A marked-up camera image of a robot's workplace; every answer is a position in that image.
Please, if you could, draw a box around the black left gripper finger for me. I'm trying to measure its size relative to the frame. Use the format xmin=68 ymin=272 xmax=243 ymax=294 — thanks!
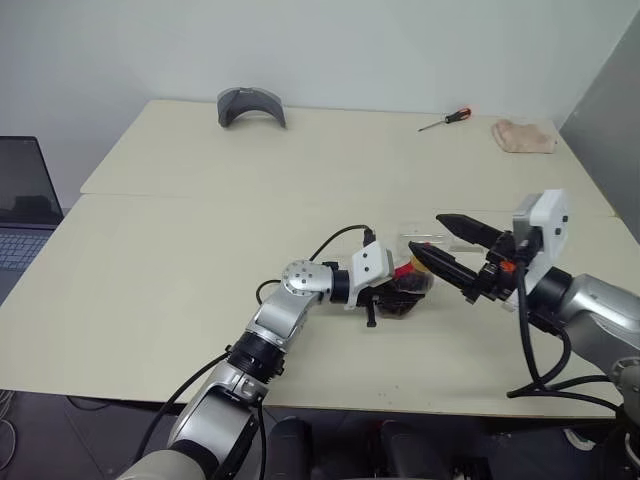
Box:
xmin=377 ymin=290 xmax=421 ymax=320

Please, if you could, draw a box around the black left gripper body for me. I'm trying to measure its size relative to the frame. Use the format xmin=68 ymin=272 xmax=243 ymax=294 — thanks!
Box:
xmin=357 ymin=283 xmax=385 ymax=329

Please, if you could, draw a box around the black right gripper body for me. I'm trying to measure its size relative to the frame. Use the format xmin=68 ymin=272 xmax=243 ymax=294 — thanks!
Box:
xmin=464 ymin=229 xmax=531 ymax=306

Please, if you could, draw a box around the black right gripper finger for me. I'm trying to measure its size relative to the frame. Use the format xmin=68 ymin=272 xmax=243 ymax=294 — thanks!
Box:
xmin=408 ymin=241 xmax=479 ymax=296
xmin=435 ymin=213 xmax=504 ymax=249

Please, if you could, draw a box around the pink crumpled cloth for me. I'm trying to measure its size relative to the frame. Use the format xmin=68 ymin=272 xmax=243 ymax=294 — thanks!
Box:
xmin=490 ymin=118 xmax=559 ymax=155

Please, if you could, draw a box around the red and black screwdriver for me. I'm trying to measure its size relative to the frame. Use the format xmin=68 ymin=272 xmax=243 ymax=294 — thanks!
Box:
xmin=417 ymin=105 xmax=473 ymax=133

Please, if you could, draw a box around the grey partition panel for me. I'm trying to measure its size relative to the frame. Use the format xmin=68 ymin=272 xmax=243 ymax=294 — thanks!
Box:
xmin=558 ymin=14 xmax=640 ymax=221

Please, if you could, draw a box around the curved grey plastic cover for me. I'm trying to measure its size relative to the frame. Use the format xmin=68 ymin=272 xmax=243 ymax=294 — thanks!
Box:
xmin=217 ymin=87 xmax=289 ymax=129

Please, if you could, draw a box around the grey laptop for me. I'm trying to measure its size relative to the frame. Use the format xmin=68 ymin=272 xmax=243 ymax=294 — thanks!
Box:
xmin=0 ymin=135 xmax=66 ymax=274

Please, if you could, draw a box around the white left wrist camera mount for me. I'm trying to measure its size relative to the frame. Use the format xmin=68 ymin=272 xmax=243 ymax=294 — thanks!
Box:
xmin=344 ymin=240 xmax=396 ymax=309

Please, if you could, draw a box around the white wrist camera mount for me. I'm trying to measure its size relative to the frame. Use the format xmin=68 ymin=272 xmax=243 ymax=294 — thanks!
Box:
xmin=502 ymin=188 xmax=570 ymax=314
xmin=344 ymin=240 xmax=396 ymax=309

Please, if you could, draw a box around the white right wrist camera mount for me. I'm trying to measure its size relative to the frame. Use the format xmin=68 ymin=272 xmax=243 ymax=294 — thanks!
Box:
xmin=502 ymin=188 xmax=570 ymax=314

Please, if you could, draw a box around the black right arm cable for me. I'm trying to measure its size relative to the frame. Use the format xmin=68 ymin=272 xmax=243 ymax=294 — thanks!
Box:
xmin=507 ymin=249 xmax=621 ymax=409

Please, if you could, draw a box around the thin white cable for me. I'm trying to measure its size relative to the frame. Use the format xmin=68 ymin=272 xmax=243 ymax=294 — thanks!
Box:
xmin=0 ymin=389 xmax=19 ymax=454

